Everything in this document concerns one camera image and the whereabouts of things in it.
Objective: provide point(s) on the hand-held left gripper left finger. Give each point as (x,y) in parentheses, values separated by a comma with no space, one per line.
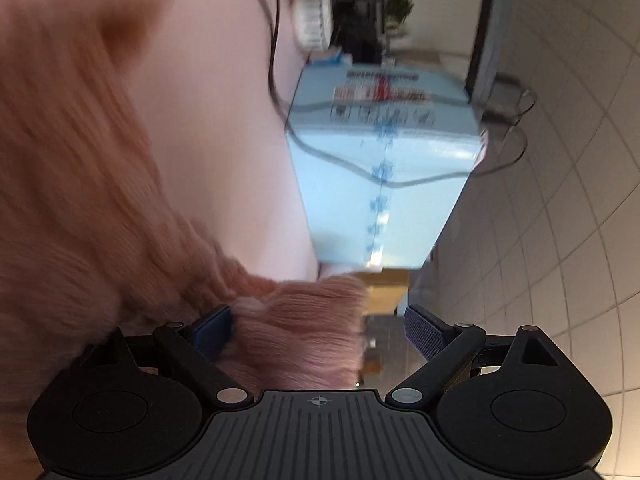
(216,331)

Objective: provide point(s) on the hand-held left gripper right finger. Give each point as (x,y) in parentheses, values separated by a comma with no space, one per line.
(424,332)

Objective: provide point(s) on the pink fuzzy sweater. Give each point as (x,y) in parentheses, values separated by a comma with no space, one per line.
(90,185)

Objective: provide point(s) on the white round device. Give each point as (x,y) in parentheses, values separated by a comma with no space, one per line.
(312,15)

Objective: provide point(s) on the green potted plant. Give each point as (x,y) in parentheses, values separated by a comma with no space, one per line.
(398,10)

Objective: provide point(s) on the light blue cardboard box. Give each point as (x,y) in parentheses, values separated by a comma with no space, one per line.
(360,185)

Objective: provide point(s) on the brown cardboard box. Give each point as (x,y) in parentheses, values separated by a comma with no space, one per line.
(385,290)

